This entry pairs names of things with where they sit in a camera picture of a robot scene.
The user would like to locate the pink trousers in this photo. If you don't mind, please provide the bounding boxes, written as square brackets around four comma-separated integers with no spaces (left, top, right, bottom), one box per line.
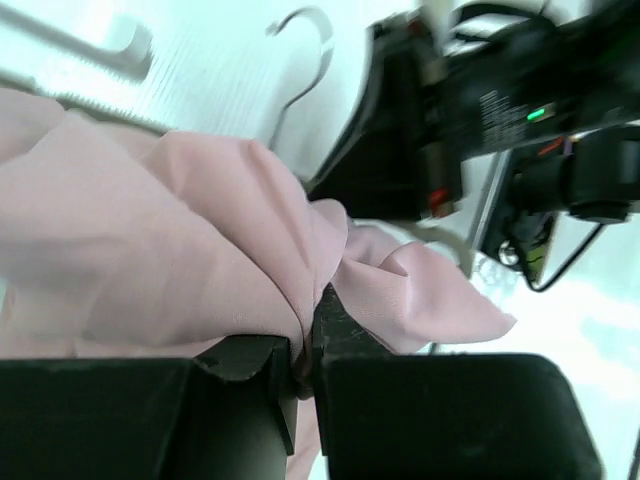
[0,86,517,480]

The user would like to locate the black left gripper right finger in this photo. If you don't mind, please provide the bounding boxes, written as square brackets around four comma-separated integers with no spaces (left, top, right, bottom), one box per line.
[312,288,603,480]

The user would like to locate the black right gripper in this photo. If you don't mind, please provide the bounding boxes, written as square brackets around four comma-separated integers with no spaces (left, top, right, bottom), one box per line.
[307,1,639,220]

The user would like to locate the white rack base foot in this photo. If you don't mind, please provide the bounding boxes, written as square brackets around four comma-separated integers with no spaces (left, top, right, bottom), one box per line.
[1,1,153,80]

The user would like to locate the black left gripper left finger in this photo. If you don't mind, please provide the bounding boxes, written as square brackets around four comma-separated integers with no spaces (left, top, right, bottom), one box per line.
[1,336,297,479]

